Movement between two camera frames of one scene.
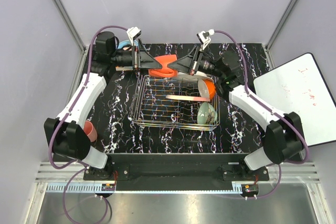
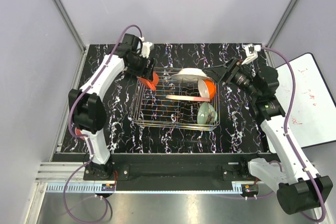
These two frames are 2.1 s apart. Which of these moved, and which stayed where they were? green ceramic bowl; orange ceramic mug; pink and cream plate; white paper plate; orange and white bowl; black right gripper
Moved: black right gripper; orange ceramic mug
Stayed: orange and white bowl; pink and cream plate; green ceramic bowl; white paper plate
